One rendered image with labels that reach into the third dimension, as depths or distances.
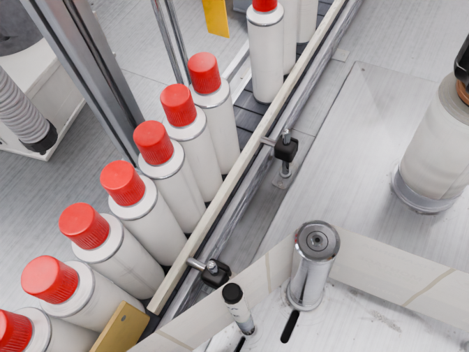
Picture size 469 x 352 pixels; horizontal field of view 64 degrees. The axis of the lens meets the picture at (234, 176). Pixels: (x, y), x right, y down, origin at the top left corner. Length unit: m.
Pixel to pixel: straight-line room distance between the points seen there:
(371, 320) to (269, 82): 0.36
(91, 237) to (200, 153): 0.16
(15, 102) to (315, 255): 0.29
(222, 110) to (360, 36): 0.46
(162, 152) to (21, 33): 0.47
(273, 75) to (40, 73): 0.39
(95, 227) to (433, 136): 0.36
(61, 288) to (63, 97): 0.48
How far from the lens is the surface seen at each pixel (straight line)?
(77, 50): 0.47
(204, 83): 0.43
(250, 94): 0.67
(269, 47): 0.56
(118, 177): 0.36
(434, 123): 0.46
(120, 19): 0.98
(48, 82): 0.74
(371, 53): 0.82
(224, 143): 0.50
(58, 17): 0.45
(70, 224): 0.36
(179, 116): 0.40
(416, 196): 0.55
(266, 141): 0.57
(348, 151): 0.60
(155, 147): 0.37
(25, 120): 0.40
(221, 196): 0.52
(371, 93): 0.68
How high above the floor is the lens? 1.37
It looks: 59 degrees down
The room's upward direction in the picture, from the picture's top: 11 degrees counter-clockwise
